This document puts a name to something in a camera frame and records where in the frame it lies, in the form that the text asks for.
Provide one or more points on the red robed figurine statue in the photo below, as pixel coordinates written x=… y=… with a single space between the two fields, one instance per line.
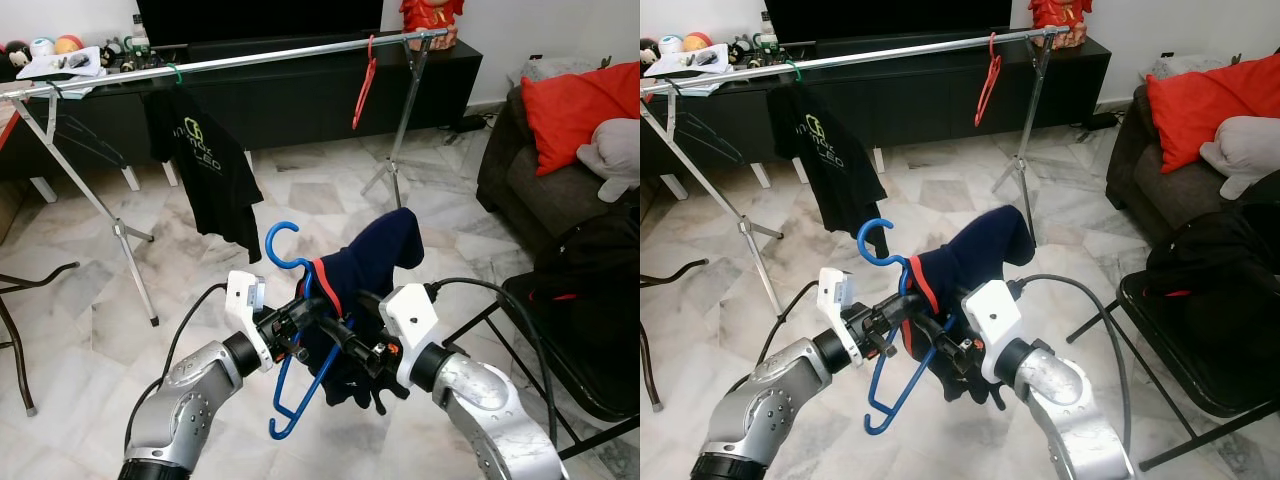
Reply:
x=1060 y=20
x=432 y=22

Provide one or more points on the silver metal clothes rack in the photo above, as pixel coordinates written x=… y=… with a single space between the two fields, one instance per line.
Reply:
x=880 y=57
x=250 y=62

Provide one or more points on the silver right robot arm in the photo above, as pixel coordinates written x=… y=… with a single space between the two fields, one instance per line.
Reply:
x=1070 y=410
x=490 y=410

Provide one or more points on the black flat screen television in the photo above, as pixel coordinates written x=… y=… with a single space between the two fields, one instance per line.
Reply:
x=890 y=18
x=260 y=20

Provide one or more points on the clear plastic bottle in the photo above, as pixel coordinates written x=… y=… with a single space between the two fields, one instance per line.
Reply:
x=140 y=35
x=767 y=32

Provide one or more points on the grey plush cushion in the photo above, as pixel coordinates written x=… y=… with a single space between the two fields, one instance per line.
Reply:
x=615 y=150
x=1245 y=150

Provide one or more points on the marble pattern folding table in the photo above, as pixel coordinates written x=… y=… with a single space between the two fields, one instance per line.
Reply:
x=30 y=405
x=655 y=400

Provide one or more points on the red cushion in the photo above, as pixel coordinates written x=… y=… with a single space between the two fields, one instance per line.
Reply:
x=580 y=110
x=1200 y=105

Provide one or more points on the red plastic hanger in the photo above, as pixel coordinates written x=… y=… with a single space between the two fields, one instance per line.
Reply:
x=987 y=95
x=362 y=100

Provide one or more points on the black T-shirt with logo print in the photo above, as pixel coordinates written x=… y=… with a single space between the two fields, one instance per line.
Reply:
x=205 y=170
x=830 y=165

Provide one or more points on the black plush toy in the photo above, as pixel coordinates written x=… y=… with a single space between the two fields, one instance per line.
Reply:
x=648 y=50
x=15 y=52

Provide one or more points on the black clothes pile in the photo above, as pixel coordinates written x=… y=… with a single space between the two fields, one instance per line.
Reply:
x=600 y=260
x=1220 y=255

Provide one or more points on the dark brown sofa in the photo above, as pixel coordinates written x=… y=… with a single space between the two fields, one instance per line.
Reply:
x=540 y=190
x=1160 y=185

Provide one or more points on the white and blue plush ball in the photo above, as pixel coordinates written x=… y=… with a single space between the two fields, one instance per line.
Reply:
x=42 y=47
x=670 y=45

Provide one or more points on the navy garment with red collar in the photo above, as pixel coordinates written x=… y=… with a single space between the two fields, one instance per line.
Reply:
x=985 y=245
x=380 y=250

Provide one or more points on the black television console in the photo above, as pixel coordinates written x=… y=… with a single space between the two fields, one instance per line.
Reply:
x=930 y=92
x=300 y=95

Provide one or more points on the stack of white papers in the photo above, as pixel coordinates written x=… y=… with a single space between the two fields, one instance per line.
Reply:
x=685 y=62
x=60 y=65

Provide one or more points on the black metal chair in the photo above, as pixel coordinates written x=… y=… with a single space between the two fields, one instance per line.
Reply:
x=1220 y=370
x=590 y=380

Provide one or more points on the green plastic hanger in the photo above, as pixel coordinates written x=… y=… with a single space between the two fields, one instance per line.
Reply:
x=797 y=72
x=176 y=75

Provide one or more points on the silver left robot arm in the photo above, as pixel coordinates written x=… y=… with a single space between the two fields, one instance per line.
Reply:
x=760 y=420
x=180 y=410

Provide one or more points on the blue plastic hanger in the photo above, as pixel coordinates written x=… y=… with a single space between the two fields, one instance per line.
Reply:
x=268 y=247
x=860 y=243

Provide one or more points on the orange and red plush ball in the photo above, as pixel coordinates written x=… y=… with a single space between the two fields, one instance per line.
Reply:
x=697 y=42
x=68 y=44

